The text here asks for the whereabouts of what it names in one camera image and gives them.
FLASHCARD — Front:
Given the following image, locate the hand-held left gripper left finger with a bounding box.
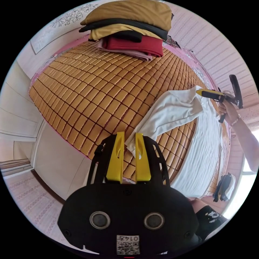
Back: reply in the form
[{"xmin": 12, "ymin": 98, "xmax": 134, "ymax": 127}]
[{"xmin": 105, "ymin": 131, "xmax": 125, "ymax": 181}]

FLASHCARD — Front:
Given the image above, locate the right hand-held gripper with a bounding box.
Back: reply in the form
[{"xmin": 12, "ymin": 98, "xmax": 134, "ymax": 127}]
[{"xmin": 196, "ymin": 87, "xmax": 243, "ymax": 124}]

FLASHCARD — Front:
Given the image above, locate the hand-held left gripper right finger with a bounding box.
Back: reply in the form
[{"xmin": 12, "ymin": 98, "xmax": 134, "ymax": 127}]
[{"xmin": 135, "ymin": 132, "xmax": 151, "ymax": 182}]

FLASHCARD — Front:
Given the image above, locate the white long sleeve shirt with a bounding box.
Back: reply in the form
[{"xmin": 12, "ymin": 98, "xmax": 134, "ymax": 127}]
[{"xmin": 124, "ymin": 86, "xmax": 225, "ymax": 200}]

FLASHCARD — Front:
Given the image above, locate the person's right forearm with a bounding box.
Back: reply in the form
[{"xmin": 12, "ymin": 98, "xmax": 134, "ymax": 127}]
[{"xmin": 230, "ymin": 115, "xmax": 259, "ymax": 173}]

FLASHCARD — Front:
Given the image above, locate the person's right hand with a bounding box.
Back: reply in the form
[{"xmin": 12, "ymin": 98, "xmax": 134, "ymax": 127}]
[{"xmin": 218, "ymin": 100, "xmax": 241, "ymax": 127}]

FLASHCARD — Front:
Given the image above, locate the bed with woven mat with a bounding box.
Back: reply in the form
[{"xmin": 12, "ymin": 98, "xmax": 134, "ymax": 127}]
[{"xmin": 28, "ymin": 36, "xmax": 233, "ymax": 200}]

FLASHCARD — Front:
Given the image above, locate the person's body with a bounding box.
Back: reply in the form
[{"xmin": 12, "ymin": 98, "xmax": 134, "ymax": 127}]
[{"xmin": 189, "ymin": 198, "xmax": 230, "ymax": 244}]

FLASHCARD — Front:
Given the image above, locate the pile of clothes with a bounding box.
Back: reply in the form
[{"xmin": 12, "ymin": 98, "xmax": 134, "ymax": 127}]
[{"xmin": 79, "ymin": 0, "xmax": 173, "ymax": 62}]

